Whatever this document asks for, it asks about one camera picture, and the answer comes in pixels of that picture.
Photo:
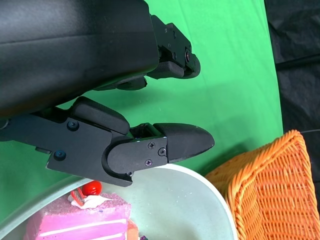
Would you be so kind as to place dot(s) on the orange wicker basket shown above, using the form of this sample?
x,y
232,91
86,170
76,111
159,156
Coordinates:
x,y
270,187

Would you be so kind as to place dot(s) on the pink cake slice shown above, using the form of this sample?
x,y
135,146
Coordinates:
x,y
87,220

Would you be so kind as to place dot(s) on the grey-green round bowl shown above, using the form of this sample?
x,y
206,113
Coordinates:
x,y
175,200

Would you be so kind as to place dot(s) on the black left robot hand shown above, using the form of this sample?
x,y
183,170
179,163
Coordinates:
x,y
75,50

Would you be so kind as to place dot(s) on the green tablecloth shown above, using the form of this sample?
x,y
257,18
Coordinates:
x,y
225,75

